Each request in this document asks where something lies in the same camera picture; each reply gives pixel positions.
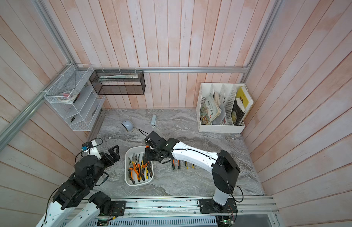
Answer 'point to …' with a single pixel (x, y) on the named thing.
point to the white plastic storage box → (136, 150)
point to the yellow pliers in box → (147, 171)
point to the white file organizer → (222, 107)
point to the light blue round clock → (128, 125)
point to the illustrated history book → (210, 110)
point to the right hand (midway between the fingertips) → (145, 157)
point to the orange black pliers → (173, 163)
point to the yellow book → (240, 93)
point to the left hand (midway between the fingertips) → (112, 151)
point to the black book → (238, 108)
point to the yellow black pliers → (186, 164)
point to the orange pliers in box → (134, 166)
